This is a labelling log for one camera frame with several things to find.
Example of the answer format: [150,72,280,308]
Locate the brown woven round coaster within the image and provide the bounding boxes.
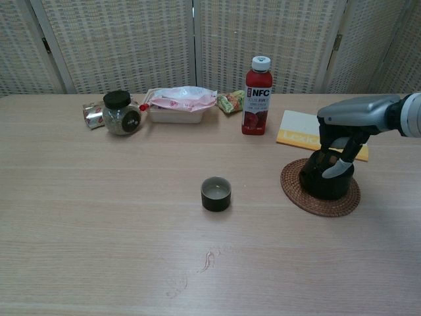
[280,157,361,217]

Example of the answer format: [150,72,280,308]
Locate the dark ceramic cup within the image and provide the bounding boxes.
[200,176,232,212]

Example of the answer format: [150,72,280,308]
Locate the green orange snack packet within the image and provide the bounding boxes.
[216,91,246,115]

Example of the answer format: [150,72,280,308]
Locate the black teapot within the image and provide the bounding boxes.
[299,148,355,201]

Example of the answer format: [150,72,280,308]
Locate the yellow white Lexicon book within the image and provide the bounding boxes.
[275,110,369,163]

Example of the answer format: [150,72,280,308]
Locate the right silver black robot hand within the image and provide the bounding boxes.
[316,94,401,178]

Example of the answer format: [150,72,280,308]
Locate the white plastic tray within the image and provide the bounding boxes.
[146,88,211,124]

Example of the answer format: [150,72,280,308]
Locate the red NFC juice bottle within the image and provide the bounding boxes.
[241,55,274,136]

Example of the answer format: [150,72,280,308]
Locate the glass jar with black lid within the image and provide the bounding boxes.
[102,91,145,136]

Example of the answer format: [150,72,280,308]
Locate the woven folding screen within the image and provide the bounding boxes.
[0,0,421,97]

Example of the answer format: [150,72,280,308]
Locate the pink white plastic bag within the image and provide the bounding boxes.
[149,86,218,113]

